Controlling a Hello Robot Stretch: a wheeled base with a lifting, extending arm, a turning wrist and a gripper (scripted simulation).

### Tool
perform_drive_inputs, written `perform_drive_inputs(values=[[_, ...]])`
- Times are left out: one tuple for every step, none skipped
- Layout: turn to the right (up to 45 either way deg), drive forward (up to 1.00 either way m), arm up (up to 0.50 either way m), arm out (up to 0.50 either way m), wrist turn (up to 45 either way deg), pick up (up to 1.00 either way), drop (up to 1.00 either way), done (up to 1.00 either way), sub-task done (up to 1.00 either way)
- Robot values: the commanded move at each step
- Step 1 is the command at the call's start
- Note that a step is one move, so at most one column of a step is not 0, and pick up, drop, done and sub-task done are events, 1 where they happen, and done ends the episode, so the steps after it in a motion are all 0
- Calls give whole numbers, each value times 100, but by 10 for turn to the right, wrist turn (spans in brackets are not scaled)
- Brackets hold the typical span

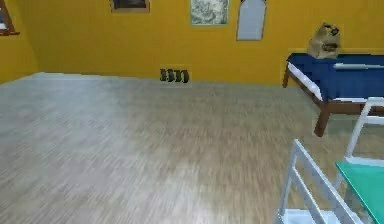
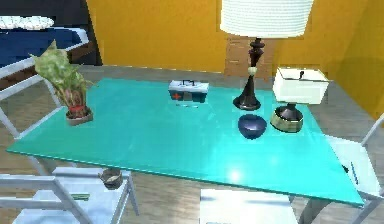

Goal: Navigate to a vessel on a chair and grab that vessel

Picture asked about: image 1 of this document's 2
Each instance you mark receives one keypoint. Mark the grey-green framed picture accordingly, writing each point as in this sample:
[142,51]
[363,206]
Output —
[209,11]

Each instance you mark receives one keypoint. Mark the blue bed with wooden frame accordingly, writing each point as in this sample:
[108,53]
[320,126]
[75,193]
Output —
[328,77]

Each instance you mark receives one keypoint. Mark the white slatted chair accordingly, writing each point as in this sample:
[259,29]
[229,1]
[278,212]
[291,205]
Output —
[363,123]
[311,193]

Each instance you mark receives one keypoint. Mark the window with brown frame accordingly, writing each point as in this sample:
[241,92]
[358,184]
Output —
[5,20]

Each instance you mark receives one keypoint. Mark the green table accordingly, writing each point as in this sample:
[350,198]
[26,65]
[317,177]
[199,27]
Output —
[366,186]

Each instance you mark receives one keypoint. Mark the grey baseball bat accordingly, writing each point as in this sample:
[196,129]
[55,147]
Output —
[358,66]

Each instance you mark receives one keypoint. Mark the brown teddy bear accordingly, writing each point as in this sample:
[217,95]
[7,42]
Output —
[324,41]

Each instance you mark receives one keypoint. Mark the dark picture in wooden frame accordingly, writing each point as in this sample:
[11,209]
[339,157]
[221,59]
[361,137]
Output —
[130,5]

